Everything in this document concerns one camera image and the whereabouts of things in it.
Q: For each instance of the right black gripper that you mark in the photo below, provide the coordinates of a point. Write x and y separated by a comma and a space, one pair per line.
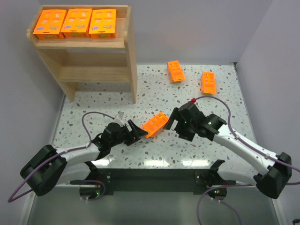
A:
179, 123

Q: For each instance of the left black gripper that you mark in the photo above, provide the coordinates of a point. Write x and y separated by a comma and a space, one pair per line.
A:
131, 134

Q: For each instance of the orange sponge box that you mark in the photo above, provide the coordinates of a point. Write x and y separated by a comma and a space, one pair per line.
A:
175, 72
77, 23
208, 83
49, 24
155, 125
103, 23

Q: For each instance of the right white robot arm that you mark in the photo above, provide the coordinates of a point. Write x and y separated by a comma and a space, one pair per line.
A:
271, 172

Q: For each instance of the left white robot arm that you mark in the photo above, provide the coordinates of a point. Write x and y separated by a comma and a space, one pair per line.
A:
44, 171

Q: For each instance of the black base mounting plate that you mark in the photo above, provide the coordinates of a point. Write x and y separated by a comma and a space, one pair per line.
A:
153, 180

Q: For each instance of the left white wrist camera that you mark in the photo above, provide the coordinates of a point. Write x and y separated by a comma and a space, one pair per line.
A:
119, 118

